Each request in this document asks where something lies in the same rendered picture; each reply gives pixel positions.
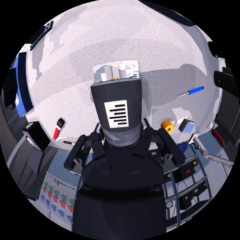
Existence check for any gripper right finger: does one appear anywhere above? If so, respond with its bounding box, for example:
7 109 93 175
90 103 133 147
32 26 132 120
131 118 186 168

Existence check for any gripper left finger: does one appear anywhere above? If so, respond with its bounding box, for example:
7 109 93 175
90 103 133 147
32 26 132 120
63 123 107 171

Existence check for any dark cylindrical g-meter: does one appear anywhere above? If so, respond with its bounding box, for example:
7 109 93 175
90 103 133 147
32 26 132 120
90 78 142 147

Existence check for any blue tray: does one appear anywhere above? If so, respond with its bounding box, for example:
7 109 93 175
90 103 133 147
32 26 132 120
14 52 34 118

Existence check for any grey fixture with white posts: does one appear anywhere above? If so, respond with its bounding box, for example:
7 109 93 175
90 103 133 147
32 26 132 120
93 59 140 83

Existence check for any orange tape roll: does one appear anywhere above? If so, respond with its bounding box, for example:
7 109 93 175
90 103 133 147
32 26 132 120
160 120 175 134

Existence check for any blue grey small box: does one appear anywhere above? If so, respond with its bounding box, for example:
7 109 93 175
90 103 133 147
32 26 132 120
178 118 197 134

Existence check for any red brush with black cap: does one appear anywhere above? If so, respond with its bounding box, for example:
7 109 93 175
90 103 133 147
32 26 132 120
52 118 65 141

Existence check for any black box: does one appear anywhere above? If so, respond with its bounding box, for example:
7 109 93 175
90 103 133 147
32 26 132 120
22 121 51 152

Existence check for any grey shelf rack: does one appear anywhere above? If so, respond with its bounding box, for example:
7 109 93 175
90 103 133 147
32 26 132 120
162 145 213 232

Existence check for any dark grey cabinet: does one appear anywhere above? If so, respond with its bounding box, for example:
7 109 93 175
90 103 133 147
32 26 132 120
7 138 59 200

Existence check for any white cabinet with coloured labels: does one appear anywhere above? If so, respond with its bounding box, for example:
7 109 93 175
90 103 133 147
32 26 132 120
39 172 80 227

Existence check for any black panel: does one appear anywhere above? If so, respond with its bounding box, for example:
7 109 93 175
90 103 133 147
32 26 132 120
214 89 240 146

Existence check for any black device with red light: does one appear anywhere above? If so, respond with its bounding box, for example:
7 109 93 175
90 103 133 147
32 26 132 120
213 70 235 91

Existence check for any black monitor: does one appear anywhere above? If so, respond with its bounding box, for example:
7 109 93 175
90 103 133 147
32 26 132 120
2 67 19 110

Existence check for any black device with green light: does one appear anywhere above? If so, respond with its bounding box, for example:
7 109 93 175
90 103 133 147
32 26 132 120
208 41 222 59

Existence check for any black bar with holes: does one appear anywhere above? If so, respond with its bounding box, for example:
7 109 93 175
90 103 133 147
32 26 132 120
29 20 54 51

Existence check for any red handled tool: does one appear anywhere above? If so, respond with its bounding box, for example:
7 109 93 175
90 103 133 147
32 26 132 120
211 128 226 146

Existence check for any blue handled screwdriver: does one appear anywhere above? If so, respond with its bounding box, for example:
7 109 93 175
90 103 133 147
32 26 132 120
177 86 204 98

